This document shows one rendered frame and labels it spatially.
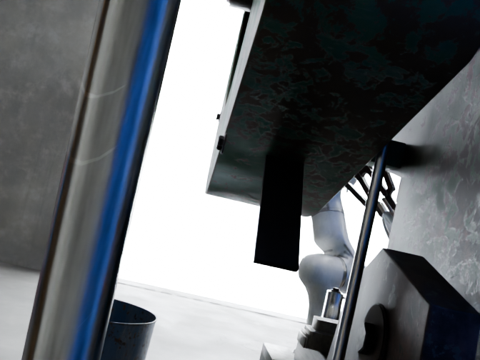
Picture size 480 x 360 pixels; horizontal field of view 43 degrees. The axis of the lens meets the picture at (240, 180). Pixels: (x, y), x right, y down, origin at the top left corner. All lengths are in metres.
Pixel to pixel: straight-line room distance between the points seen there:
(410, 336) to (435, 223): 0.22
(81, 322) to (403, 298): 0.50
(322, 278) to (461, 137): 1.13
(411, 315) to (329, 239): 1.33
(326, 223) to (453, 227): 1.22
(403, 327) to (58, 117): 5.34
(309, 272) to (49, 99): 4.35
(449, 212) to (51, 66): 5.35
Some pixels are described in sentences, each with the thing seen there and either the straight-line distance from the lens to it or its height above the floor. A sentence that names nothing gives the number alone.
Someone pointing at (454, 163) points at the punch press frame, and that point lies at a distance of 0.77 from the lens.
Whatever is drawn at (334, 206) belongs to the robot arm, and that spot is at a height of 0.99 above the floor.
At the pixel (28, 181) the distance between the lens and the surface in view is 5.83.
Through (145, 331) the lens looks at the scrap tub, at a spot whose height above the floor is 0.45.
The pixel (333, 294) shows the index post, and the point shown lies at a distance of 1.21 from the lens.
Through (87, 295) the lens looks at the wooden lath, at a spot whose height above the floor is 0.87.
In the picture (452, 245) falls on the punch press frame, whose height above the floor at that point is 0.92.
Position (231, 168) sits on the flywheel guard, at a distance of 0.85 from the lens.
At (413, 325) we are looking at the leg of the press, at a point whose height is 0.84.
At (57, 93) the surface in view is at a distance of 5.86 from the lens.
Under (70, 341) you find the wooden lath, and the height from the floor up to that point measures 0.86.
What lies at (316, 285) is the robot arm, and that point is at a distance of 1.85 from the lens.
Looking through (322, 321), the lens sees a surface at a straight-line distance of 1.07.
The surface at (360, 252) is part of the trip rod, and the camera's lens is 0.74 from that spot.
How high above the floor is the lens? 0.90
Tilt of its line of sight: 3 degrees up
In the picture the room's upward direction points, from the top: 13 degrees clockwise
